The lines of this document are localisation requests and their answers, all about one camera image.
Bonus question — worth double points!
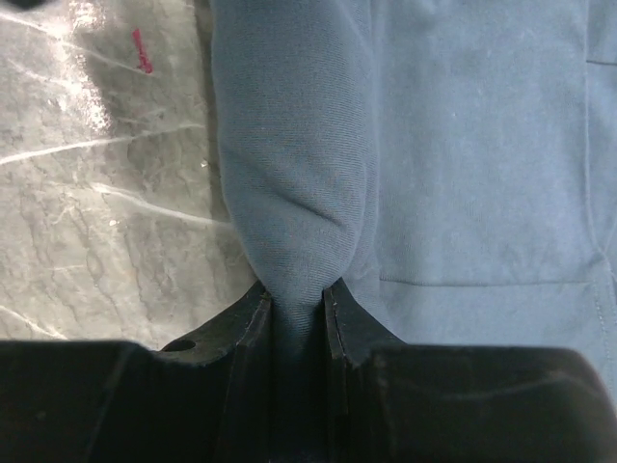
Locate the blue-grey t-shirt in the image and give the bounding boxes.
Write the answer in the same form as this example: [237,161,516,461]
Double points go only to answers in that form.
[211,1,616,462]

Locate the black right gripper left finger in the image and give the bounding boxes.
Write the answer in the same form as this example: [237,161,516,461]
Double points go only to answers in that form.
[1,284,271,462]

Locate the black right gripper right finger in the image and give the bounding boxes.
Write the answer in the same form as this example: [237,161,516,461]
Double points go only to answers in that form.
[323,282,616,462]

